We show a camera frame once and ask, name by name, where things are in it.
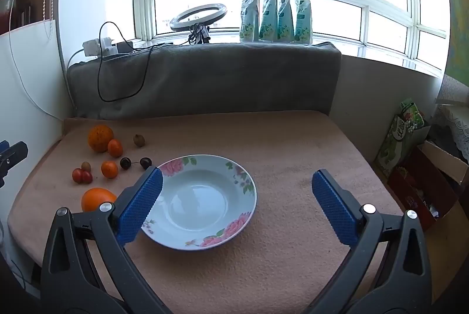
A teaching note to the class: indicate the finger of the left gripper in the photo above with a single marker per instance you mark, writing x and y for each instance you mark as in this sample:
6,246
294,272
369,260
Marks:
10,156

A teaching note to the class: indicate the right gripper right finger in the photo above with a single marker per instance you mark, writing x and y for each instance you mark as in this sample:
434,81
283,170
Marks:
403,282

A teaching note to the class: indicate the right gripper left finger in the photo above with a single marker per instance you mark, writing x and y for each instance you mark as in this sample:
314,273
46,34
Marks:
69,279

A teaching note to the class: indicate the cherry tomato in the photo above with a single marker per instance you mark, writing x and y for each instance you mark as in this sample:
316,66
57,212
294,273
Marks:
87,177
77,176

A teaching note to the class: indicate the brown longan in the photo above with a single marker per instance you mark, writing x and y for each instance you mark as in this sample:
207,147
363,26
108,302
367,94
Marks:
85,166
139,140

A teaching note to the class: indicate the large speckled orange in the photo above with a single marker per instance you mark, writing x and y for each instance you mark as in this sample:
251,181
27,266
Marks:
98,138

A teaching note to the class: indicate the smooth orange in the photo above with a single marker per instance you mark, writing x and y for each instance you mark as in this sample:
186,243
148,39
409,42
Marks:
93,198

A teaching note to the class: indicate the mandarin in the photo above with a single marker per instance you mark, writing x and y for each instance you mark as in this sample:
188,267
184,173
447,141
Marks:
109,169
115,148

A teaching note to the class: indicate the dark cherry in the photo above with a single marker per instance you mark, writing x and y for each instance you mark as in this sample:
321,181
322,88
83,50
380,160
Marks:
125,163
145,162

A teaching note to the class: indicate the white board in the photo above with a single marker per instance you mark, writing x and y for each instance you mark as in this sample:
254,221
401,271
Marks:
34,100

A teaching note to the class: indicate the cardboard box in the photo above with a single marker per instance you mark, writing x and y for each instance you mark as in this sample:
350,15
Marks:
419,185

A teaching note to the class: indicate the floral white plate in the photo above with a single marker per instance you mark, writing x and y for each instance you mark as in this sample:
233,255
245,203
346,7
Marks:
206,200

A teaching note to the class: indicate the green carton box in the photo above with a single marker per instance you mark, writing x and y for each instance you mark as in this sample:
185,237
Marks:
408,129

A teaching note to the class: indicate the pink blanket table cover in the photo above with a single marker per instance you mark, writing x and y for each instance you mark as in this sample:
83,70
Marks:
288,251

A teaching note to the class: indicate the grey blanket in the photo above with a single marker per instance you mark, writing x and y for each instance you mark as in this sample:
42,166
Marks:
175,80

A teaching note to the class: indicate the teal pouch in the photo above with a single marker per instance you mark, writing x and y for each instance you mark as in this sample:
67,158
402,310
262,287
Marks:
268,26
249,27
303,24
285,27

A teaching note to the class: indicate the ring light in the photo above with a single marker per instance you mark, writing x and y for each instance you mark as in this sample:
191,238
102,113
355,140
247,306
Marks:
197,21

